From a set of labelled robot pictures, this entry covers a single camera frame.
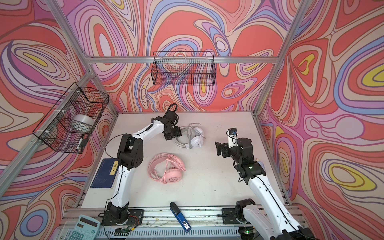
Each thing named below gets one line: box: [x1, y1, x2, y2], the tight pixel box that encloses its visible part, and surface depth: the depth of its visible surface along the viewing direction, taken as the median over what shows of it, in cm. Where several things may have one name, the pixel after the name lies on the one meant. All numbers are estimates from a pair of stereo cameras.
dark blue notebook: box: [90, 158, 119, 188], surface depth 89 cm
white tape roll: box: [73, 114, 95, 133], surface depth 73 cm
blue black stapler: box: [169, 201, 192, 233], surface depth 72 cm
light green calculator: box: [67, 214, 101, 240], surface depth 70 cm
